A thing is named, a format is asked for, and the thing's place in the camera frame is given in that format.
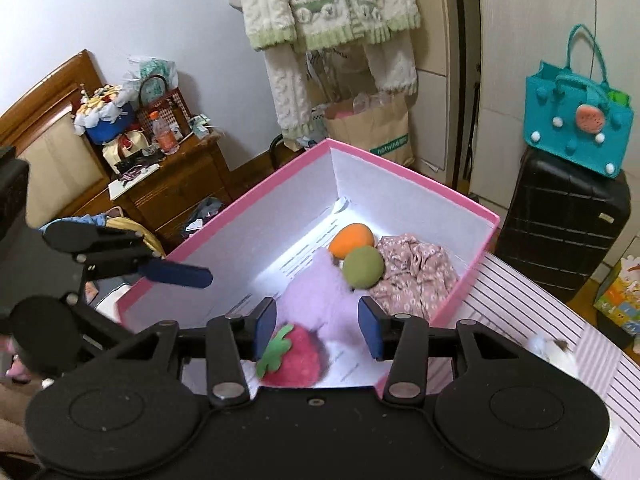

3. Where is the black suitcase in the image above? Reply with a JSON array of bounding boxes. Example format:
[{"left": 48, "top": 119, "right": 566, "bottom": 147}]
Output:
[{"left": 492, "top": 147, "right": 632, "bottom": 303}]

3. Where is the yellow striped cloth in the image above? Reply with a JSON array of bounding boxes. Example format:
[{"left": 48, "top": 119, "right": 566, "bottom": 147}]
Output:
[{"left": 102, "top": 215, "right": 166, "bottom": 258}]

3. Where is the orange drink bottle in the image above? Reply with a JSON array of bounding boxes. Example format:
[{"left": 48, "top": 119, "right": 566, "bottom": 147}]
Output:
[{"left": 150, "top": 111, "right": 180, "bottom": 155}]

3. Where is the flower bouquet blue wrap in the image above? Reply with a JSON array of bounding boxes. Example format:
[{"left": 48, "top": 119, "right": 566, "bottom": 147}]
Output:
[{"left": 74, "top": 85, "right": 138, "bottom": 143}]

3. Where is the brown woven basket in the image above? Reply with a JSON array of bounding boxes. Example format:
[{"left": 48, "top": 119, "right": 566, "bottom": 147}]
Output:
[{"left": 135, "top": 75, "right": 193, "bottom": 136}]

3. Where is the red strawberry plush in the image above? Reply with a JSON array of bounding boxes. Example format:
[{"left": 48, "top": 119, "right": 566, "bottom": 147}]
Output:
[{"left": 256, "top": 324, "right": 322, "bottom": 388}]

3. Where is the striped tablecloth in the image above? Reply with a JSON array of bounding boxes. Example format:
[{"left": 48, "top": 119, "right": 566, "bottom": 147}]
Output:
[{"left": 430, "top": 252, "right": 640, "bottom": 480}]

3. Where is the beige wardrobe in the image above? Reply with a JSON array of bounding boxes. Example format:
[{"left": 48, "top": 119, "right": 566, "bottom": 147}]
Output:
[{"left": 410, "top": 0, "right": 458, "bottom": 186}]

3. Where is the pink cardboard box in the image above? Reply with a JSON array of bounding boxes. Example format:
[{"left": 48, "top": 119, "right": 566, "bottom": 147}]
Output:
[{"left": 117, "top": 139, "right": 501, "bottom": 391}]

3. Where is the grey three-door wardrobe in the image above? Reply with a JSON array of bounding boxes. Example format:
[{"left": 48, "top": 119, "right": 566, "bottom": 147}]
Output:
[{"left": 470, "top": 0, "right": 640, "bottom": 281}]

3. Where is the wooden headboard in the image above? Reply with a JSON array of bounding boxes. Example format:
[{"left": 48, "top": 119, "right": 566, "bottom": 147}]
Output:
[{"left": 0, "top": 50, "right": 113, "bottom": 228}]

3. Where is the white fluffy plush toy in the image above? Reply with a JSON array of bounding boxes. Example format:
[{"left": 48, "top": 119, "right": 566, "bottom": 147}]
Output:
[{"left": 525, "top": 335, "right": 581, "bottom": 376}]

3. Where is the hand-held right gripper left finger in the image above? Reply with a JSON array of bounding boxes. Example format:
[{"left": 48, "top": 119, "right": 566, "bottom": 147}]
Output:
[{"left": 112, "top": 297, "right": 278, "bottom": 408}]

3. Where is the purple plush toy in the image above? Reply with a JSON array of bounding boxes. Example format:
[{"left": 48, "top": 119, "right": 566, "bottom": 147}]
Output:
[{"left": 282, "top": 250, "right": 368, "bottom": 346}]

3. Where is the green plush fruit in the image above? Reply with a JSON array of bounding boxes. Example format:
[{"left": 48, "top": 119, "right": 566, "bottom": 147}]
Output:
[{"left": 341, "top": 246, "right": 386, "bottom": 290}]

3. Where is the brown paper bag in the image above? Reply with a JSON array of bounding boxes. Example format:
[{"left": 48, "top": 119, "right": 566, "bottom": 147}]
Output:
[{"left": 325, "top": 92, "right": 416, "bottom": 168}]

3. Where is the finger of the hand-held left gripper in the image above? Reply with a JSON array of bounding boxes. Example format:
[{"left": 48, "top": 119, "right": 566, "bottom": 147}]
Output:
[
  {"left": 42, "top": 220, "right": 213, "bottom": 290},
  {"left": 65, "top": 294, "right": 142, "bottom": 335}
]

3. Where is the white fleece robe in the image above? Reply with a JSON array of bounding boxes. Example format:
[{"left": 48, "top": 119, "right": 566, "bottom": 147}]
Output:
[{"left": 230, "top": 0, "right": 422, "bottom": 150}]

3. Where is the pink floral cloth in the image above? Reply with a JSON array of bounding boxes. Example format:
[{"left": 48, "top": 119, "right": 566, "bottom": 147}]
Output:
[{"left": 372, "top": 234, "right": 461, "bottom": 320}]

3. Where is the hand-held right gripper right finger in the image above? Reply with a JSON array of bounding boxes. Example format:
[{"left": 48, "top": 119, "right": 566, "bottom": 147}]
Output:
[{"left": 359, "top": 296, "right": 526, "bottom": 407}]

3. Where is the colorful printed box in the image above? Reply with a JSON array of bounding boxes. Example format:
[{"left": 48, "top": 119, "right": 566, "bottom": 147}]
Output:
[{"left": 592, "top": 255, "right": 640, "bottom": 336}]

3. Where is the teal felt handbag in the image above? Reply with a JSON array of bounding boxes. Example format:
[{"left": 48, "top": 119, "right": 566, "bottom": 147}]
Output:
[{"left": 524, "top": 24, "right": 636, "bottom": 178}]

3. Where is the wooden nightstand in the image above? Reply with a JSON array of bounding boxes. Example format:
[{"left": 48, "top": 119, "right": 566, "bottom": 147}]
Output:
[{"left": 107, "top": 130, "right": 236, "bottom": 256}]

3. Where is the orange plush fruit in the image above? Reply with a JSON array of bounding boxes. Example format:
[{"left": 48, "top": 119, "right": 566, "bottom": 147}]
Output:
[{"left": 328, "top": 223, "right": 374, "bottom": 259}]

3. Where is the dark cloth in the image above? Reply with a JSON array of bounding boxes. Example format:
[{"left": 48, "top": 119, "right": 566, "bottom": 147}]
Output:
[{"left": 182, "top": 197, "right": 226, "bottom": 238}]

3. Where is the clear plastic bag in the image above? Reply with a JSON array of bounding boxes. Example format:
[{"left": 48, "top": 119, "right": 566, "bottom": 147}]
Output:
[{"left": 125, "top": 54, "right": 178, "bottom": 91}]

